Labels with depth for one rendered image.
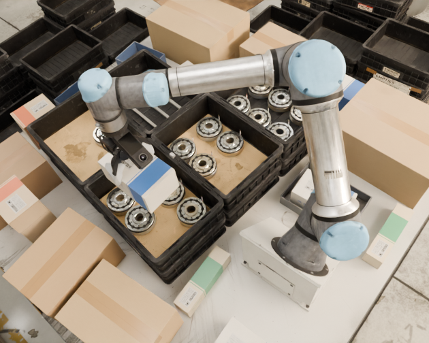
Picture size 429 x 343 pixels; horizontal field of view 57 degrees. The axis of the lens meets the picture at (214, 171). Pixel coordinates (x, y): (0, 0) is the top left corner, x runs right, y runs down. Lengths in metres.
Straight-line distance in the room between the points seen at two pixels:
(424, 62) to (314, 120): 1.63
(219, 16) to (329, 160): 1.20
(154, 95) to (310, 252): 0.62
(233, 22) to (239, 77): 0.95
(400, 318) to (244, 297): 1.03
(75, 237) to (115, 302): 0.27
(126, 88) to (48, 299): 0.75
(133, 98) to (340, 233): 0.58
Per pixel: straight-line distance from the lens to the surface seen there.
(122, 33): 2.91
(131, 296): 1.29
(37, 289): 1.41
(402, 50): 2.56
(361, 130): 1.54
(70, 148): 1.69
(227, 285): 1.42
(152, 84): 0.91
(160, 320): 1.25
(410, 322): 2.24
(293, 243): 1.18
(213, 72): 1.03
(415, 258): 2.37
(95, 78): 0.93
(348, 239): 1.02
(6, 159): 1.74
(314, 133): 0.94
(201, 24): 1.97
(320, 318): 1.41
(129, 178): 1.14
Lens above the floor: 2.06
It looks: 57 degrees down
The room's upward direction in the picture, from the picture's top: 8 degrees counter-clockwise
